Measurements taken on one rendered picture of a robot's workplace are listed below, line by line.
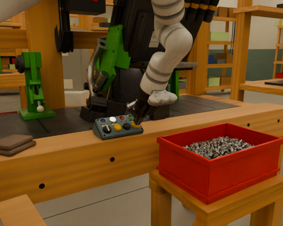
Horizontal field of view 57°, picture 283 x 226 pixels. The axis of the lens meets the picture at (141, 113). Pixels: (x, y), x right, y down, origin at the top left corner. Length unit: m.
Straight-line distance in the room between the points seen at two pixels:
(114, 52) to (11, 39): 0.56
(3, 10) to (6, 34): 1.03
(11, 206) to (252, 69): 11.15
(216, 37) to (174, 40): 6.54
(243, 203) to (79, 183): 0.47
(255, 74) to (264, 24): 1.87
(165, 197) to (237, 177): 0.24
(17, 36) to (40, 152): 0.77
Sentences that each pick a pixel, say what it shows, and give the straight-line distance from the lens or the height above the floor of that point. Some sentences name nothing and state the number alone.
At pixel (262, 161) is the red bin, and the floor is 0.87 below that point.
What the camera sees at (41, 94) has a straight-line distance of 1.15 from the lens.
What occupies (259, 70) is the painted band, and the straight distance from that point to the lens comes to 11.31.
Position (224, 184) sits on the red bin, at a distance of 0.73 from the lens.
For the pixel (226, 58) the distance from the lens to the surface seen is 7.54.
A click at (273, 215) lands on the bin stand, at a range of 0.94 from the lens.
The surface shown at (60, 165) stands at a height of 0.85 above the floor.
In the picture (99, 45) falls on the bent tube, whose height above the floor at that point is 1.20.
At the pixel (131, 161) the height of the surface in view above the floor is 0.81.
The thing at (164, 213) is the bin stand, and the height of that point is 0.67.
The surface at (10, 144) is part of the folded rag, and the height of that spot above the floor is 0.93.
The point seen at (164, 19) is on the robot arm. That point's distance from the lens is 0.61.
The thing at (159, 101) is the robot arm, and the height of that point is 1.04.
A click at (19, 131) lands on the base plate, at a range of 1.01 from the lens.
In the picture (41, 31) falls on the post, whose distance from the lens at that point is 1.35.
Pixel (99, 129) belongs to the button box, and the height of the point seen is 0.93.
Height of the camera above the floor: 1.17
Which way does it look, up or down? 13 degrees down
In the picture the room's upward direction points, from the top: straight up
